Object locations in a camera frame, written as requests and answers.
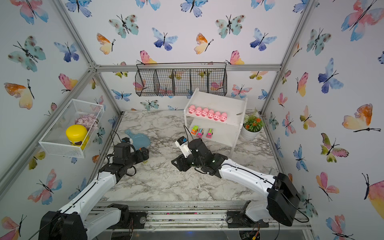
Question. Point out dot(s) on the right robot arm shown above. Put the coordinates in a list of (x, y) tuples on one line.
[(281, 198)]

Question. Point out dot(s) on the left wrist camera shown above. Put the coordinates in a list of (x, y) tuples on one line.
[(126, 140)]

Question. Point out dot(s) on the pink pig toy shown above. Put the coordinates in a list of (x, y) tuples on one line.
[(205, 112), (217, 116), (191, 109), (198, 111), (211, 114)]

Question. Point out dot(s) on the black wire wall basket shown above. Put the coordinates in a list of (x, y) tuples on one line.
[(181, 79)]

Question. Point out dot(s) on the white mesh wall basket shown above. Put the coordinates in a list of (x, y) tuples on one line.
[(55, 142)]

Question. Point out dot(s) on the teal plastic paddle plate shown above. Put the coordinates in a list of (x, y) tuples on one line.
[(138, 140)]

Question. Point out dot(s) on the orange green toy car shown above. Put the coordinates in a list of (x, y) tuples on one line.
[(194, 130)]

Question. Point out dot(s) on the potted plant with flowers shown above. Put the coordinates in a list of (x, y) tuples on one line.
[(252, 126)]

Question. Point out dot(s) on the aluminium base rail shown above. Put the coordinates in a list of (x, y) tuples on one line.
[(182, 216)]

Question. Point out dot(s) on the yellow lidded jar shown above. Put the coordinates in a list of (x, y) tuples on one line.
[(78, 136)]

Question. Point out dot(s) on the pink toy car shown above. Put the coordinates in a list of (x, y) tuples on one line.
[(209, 133)]

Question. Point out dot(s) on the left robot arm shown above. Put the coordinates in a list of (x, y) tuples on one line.
[(71, 222)]

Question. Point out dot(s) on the white two-tier shelf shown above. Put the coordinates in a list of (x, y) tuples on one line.
[(226, 133)]

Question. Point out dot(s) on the pink round chips pile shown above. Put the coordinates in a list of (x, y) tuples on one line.
[(89, 121)]

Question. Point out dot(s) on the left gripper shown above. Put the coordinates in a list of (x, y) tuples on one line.
[(141, 158)]

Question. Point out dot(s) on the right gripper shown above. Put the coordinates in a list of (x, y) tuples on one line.
[(182, 163)]

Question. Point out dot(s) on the pink teal toy bus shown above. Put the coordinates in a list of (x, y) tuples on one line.
[(200, 133)]

